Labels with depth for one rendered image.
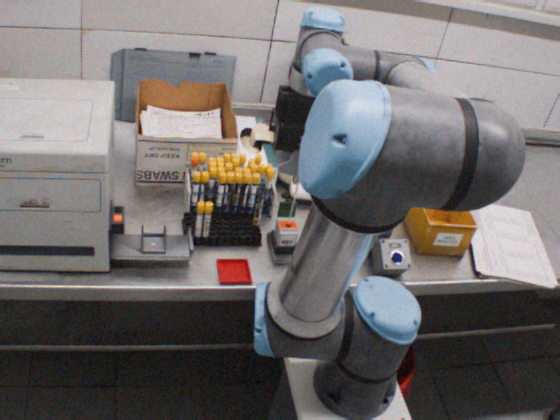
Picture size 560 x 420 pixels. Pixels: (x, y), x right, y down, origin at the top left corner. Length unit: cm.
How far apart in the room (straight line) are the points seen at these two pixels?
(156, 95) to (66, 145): 61
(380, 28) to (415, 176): 121
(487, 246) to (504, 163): 97
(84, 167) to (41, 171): 8
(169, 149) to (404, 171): 92
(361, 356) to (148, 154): 73
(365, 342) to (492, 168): 42
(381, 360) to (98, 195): 57
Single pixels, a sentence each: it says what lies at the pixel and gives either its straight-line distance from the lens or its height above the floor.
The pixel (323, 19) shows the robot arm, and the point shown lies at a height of 143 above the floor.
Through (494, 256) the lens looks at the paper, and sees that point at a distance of 152.
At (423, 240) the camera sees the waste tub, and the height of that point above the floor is 92.
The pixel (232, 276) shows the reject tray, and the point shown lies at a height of 88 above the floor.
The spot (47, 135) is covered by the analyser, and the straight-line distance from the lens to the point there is 108.
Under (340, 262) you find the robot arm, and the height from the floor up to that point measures 131.
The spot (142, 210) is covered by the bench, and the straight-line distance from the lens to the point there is 138.
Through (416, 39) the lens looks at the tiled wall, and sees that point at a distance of 179.
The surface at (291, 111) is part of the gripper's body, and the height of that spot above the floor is 124.
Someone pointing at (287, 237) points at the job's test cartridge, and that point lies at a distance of 127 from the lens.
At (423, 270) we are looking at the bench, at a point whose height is 87.
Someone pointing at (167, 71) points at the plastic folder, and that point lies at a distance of 165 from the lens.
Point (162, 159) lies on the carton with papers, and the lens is 140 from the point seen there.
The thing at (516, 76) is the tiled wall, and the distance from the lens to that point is 202.
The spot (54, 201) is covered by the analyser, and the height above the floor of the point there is 106.
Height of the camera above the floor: 176
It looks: 38 degrees down
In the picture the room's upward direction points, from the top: 12 degrees clockwise
